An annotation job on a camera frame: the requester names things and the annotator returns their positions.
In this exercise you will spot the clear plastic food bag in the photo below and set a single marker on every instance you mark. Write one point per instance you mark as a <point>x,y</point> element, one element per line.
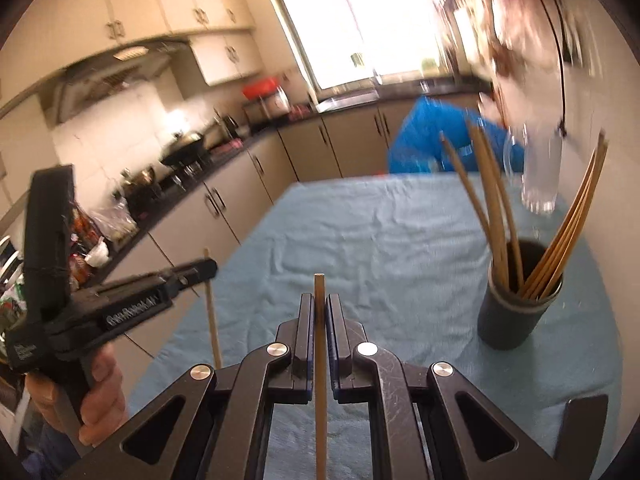
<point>112,222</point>

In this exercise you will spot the dark round chopstick holder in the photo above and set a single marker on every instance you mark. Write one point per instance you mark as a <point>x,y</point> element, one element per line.
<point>510,320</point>

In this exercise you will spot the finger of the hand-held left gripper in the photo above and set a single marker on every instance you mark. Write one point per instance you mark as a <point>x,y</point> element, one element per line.
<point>192,272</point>

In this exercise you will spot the white mortar bowl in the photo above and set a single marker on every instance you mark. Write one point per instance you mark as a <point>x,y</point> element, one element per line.
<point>96,255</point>

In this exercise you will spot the small cream wall cabinet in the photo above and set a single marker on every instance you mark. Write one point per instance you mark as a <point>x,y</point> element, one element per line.
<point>225,57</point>

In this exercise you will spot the black wok with lid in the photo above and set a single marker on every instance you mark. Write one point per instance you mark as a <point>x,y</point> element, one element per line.
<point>185,147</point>

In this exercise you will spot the blue plastic bag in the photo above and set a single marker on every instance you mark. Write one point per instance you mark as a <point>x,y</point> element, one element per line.
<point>425,135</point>

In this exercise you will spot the chrome sink faucet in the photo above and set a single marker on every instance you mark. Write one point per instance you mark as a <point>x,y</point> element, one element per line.
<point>376,77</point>

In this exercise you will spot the silver range hood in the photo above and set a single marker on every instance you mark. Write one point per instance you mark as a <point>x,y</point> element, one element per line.
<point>115,67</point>

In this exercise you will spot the dark sauce bottle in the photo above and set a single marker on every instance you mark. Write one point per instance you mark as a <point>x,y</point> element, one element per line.
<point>82,230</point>

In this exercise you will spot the white banded appliance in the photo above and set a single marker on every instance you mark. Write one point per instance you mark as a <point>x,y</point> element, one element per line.
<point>10,260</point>

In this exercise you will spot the red sauce jar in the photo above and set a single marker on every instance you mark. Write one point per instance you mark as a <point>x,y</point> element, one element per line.
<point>80,270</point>

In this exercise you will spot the dark-tipped wooden chopstick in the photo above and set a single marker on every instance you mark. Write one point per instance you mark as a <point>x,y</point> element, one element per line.
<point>467,187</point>

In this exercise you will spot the green sponge holder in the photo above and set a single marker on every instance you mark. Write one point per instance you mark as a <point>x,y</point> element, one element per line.
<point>428,65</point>

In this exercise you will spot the person's left hand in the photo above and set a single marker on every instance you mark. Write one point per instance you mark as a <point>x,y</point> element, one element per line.
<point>105,395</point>

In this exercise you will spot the bunch of wooden chopsticks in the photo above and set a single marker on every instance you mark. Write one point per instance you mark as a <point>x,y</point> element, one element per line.
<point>497,200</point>

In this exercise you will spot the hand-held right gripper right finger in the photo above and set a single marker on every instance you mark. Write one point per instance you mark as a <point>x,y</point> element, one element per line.
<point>334,332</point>

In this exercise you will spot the blue tablecloth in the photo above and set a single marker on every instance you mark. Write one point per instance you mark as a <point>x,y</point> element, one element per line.
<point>375,240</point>

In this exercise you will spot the steel kitchen sink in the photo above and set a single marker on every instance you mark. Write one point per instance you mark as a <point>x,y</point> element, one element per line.
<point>345,100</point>

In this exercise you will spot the cream wall cabinet row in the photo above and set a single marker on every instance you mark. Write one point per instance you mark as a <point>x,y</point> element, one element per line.
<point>150,5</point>

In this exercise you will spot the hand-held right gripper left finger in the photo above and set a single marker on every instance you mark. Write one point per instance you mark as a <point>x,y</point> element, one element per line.
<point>306,332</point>

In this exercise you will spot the green cloth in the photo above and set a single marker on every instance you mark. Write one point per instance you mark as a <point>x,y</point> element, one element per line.
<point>356,59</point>

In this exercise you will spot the silver rice cooker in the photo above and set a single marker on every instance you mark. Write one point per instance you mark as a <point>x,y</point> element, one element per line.
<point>267,108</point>

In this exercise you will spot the steel kettle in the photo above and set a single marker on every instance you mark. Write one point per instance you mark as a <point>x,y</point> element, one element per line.
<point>227,127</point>

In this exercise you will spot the clear glass beer mug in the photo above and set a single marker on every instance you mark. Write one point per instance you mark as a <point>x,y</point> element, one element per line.
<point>542,180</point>

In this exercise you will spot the red plastic basin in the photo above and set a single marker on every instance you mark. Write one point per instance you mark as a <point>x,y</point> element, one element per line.
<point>260,89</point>

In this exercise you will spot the sliding glass window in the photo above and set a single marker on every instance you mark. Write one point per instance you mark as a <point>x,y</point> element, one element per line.
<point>350,20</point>

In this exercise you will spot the cream base cabinets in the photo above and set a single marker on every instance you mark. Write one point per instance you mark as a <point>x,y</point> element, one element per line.
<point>225,205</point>
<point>350,140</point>

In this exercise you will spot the pink hanging plastic bag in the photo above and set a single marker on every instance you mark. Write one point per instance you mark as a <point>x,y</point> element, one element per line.
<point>520,20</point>

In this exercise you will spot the black kitchen countertop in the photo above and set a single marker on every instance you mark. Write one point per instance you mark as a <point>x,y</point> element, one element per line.
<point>235,147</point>

